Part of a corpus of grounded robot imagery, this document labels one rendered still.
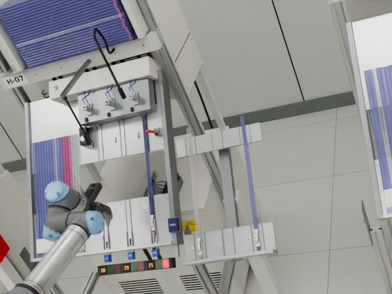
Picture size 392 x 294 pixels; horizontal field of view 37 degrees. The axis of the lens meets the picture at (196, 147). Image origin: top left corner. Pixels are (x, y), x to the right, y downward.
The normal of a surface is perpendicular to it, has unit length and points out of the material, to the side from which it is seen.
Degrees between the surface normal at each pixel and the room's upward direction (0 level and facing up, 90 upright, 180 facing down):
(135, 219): 45
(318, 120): 0
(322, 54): 90
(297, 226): 0
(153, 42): 90
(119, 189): 0
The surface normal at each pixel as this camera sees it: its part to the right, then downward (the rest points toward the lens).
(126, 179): -0.36, -0.79
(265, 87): -0.22, 0.59
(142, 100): -0.40, -0.15
